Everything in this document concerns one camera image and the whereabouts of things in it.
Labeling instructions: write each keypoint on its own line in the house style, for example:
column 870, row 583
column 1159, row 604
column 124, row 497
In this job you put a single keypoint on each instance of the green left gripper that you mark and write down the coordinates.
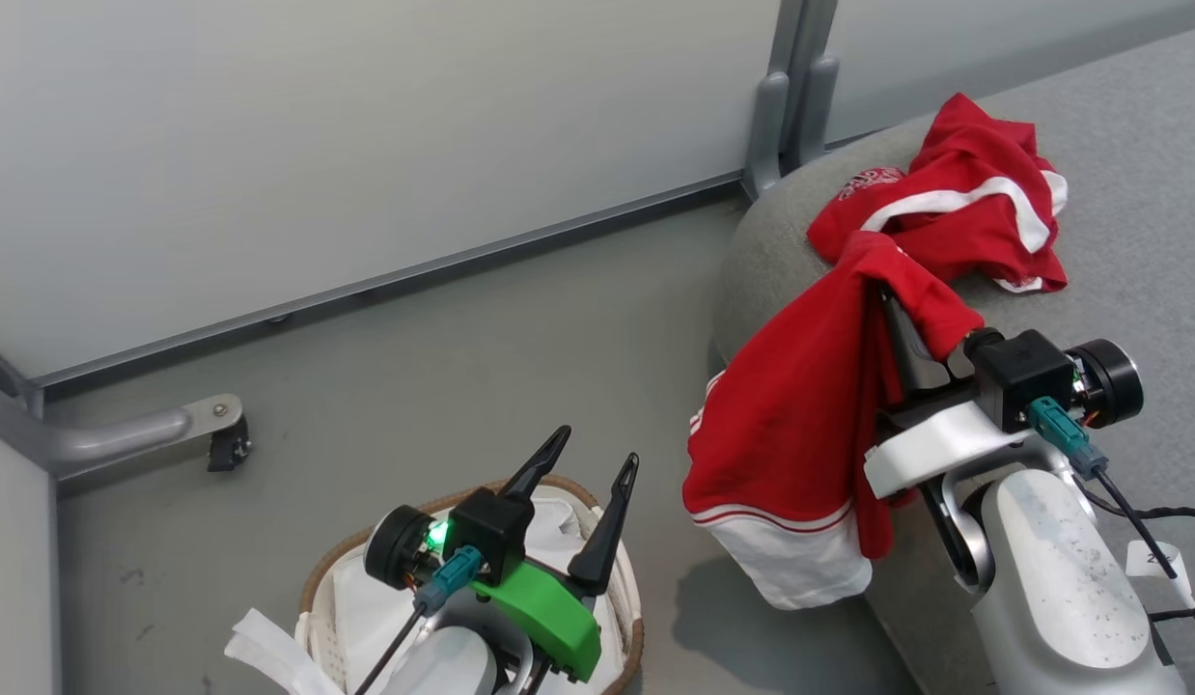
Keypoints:
column 549, row 608

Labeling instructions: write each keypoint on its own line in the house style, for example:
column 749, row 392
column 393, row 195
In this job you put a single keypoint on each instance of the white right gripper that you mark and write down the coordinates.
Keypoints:
column 945, row 449

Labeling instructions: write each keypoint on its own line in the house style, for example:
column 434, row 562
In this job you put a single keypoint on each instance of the red and white shirt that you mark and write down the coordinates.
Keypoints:
column 800, row 405

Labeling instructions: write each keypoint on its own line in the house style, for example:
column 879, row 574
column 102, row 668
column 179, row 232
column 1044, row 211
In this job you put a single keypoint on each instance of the red jersey with white band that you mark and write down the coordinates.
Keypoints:
column 974, row 164

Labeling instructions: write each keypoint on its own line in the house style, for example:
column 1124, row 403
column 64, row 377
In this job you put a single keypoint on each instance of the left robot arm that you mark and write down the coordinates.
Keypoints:
column 443, row 666

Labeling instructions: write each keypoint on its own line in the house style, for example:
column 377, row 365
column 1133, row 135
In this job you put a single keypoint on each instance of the grey fabric sofa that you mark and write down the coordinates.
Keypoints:
column 1138, row 193

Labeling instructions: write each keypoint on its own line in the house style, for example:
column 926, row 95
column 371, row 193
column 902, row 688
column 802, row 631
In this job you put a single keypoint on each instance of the black round left gripper motor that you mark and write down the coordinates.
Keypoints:
column 397, row 547

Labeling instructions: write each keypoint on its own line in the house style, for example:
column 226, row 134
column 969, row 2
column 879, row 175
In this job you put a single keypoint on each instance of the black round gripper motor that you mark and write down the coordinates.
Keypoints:
column 397, row 547
column 1111, row 381

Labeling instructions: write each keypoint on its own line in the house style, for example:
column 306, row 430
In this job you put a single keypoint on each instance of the black round right gripper motor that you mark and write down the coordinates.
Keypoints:
column 1111, row 381

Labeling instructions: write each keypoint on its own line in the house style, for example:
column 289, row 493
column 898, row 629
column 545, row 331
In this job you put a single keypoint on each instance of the white cloth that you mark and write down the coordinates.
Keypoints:
column 366, row 618

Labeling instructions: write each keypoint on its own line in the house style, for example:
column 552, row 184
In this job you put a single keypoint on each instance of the white woven-rim laundry basket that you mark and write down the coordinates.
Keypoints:
column 319, row 649

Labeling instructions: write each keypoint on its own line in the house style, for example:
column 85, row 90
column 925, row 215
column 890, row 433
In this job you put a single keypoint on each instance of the black caster wheel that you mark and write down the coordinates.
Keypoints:
column 229, row 451

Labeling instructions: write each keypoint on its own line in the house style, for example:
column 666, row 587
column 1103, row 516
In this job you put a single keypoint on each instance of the grey partition foot tube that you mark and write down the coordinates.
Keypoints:
column 125, row 434

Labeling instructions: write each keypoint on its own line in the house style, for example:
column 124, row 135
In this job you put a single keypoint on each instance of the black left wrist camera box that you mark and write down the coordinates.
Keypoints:
column 491, row 529

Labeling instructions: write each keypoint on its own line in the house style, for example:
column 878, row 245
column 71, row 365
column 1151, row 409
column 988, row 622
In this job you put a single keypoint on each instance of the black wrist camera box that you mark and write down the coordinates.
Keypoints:
column 491, row 529
column 1017, row 376

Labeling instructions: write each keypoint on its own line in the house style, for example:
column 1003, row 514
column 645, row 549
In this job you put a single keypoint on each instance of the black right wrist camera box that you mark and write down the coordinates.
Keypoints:
column 1017, row 376

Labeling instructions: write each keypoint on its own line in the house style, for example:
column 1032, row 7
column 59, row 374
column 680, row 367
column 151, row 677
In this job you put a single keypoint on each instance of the grey partition post foot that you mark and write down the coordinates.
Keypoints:
column 815, row 111
column 766, row 135

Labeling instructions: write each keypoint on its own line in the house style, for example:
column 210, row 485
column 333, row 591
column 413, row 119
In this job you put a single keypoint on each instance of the grey partition bottom rail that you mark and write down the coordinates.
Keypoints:
column 366, row 287

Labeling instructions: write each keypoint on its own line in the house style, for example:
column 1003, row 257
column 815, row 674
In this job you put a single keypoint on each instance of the grey partition double post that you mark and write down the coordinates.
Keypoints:
column 800, row 29

